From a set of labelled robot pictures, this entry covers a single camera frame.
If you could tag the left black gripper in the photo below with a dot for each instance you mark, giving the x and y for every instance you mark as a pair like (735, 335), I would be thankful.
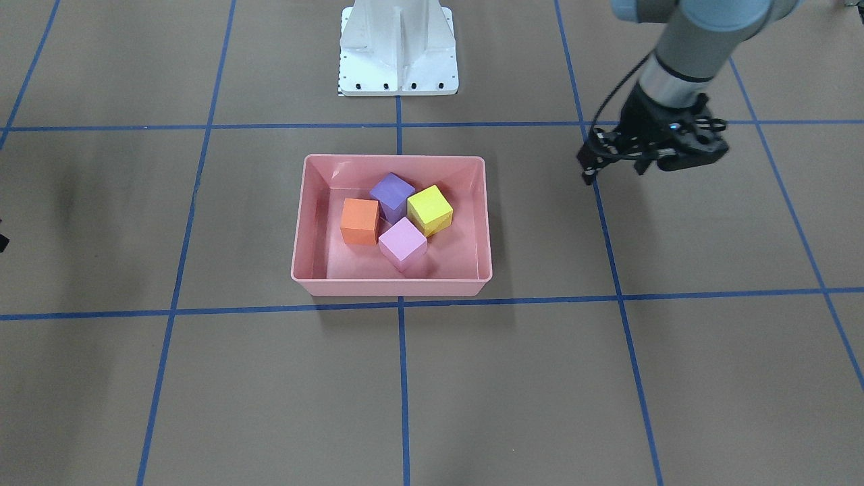
(640, 116)

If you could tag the yellow foam block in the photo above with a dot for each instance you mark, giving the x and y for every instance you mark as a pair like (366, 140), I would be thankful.
(430, 211)

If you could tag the purple foam block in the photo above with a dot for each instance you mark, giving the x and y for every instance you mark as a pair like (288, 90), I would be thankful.
(392, 193)

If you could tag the pink foam block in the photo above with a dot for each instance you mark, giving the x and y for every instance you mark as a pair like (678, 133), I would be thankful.
(403, 244)

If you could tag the orange foam block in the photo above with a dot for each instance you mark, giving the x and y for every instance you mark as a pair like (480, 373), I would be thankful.
(360, 222)

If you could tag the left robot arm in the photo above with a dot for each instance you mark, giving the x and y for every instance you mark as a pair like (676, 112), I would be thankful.
(698, 38)

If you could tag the pink plastic bin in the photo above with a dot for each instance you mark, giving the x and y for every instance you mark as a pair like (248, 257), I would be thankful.
(459, 261)

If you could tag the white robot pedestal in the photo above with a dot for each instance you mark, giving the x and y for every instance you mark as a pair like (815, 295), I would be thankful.
(397, 49)

